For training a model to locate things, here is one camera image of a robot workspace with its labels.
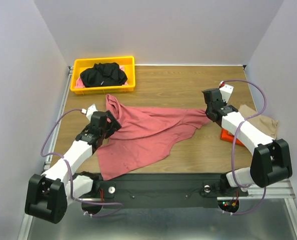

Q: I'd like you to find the pink red t shirt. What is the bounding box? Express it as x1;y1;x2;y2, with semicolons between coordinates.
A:
97;94;210;181

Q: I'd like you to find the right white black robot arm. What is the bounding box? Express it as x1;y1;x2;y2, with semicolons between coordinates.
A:
202;87;293;195

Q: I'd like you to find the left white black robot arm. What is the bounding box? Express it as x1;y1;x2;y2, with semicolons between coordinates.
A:
24;109;123;224

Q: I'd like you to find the folded orange t shirt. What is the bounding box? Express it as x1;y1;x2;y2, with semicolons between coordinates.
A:
220;128;244;147

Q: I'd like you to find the light pink t shirt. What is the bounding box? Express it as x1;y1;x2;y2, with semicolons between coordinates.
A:
74;65;125;89

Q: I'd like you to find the black t shirt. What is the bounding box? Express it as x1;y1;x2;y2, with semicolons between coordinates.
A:
80;62;128;88

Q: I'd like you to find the folded beige t shirt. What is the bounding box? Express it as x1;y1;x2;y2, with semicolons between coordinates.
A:
238;104;279;139

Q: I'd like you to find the yellow plastic bin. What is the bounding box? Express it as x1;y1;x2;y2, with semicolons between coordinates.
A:
70;56;136;95

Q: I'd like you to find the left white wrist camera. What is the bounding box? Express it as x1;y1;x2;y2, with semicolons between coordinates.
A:
81;104;98;122

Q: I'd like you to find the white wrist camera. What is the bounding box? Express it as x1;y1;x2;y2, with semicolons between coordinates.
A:
219;81;234;103
81;104;98;122

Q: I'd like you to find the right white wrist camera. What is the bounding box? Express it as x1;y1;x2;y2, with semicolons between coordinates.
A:
219;81;234;103

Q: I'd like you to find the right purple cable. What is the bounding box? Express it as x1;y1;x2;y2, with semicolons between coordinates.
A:
222;79;267;216

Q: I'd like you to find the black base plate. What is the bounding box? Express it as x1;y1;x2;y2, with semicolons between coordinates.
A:
42;172;249;210

